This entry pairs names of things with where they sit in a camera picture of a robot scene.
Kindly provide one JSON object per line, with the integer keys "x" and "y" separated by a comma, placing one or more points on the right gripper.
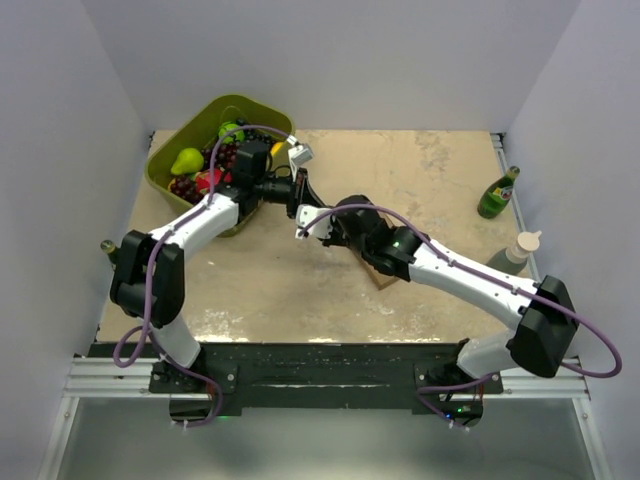
{"x": 333, "y": 239}

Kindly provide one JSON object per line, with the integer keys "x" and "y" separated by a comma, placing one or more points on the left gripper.
{"x": 302, "y": 192}

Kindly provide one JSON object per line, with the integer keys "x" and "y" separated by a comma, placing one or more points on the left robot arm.
{"x": 149, "y": 277}

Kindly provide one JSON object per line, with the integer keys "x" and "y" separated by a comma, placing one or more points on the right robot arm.
{"x": 538, "y": 316}

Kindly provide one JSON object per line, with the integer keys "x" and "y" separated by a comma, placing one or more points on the brown cardboard express box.
{"x": 382, "y": 280}

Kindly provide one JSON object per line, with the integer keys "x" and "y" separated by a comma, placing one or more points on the yellow fruit at basket edge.
{"x": 277, "y": 149}

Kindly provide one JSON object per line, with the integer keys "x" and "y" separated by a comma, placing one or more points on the dark blue grape bunch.
{"x": 253, "y": 134}

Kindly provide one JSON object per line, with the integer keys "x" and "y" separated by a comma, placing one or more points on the olive green plastic basket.
{"x": 216, "y": 133}

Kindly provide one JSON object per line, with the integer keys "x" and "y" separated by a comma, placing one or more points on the green apple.
{"x": 230, "y": 132}

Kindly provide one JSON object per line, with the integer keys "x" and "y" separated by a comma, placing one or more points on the red grape bunch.
{"x": 225, "y": 156}

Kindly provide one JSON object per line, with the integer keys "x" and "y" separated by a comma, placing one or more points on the red dragon fruit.
{"x": 204, "y": 181}

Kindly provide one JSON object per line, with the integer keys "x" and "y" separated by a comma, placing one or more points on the green pear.
{"x": 188, "y": 161}

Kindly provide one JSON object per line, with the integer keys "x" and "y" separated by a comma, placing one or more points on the small dark grape bunch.
{"x": 185, "y": 188}

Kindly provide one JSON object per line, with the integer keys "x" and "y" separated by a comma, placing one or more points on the green glass bottle right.
{"x": 498, "y": 195}

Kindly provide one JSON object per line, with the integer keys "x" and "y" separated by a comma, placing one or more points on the green glass bottle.
{"x": 498, "y": 195}
{"x": 111, "y": 250}

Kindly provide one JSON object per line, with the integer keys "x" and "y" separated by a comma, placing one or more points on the green glass bottle left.
{"x": 111, "y": 250}

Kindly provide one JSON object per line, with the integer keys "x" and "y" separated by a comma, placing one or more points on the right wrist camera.
{"x": 313, "y": 221}

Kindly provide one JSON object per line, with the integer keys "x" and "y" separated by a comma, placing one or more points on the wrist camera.
{"x": 313, "y": 221}
{"x": 300, "y": 154}

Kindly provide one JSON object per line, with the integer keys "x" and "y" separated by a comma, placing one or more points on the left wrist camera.
{"x": 300, "y": 154}

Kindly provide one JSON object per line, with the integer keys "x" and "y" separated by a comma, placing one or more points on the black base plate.
{"x": 230, "y": 378}

